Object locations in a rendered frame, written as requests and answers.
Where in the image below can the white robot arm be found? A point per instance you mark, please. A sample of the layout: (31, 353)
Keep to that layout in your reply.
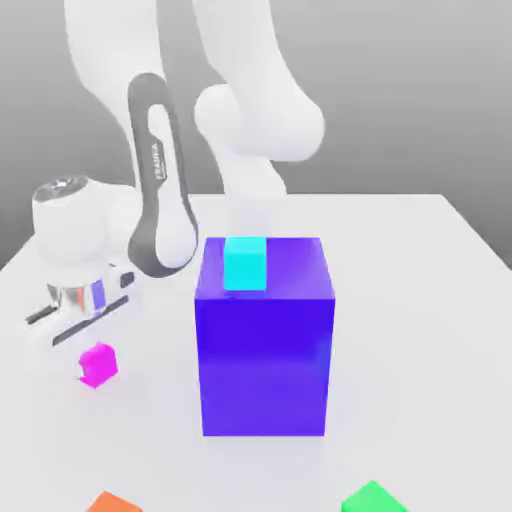
(256, 120)

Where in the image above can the small cyan cube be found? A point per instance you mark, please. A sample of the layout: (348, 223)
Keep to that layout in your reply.
(245, 264)

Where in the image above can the large blue box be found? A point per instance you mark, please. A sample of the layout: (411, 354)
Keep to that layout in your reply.
(264, 368)

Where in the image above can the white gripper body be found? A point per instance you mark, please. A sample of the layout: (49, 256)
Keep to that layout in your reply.
(86, 334)

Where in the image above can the small green cube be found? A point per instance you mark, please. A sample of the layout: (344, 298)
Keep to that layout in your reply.
(372, 500)

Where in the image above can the small magenta cube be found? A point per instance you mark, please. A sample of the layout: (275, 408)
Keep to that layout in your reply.
(100, 364)

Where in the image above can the small orange cube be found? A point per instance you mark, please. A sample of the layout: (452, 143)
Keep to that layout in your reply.
(114, 504)

